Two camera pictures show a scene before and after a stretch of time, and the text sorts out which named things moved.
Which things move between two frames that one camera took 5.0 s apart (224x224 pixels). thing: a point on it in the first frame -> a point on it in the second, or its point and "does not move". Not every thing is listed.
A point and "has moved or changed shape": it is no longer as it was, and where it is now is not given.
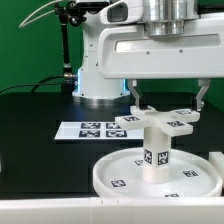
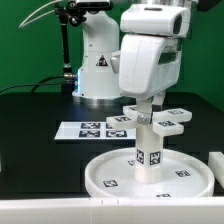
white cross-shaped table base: [173, 123] has moved or changed shape
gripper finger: [204, 83] -> [157, 102]
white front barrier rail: [114, 210] does not move
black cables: [37, 85] does not move
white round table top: [121, 174] has moved or changed shape
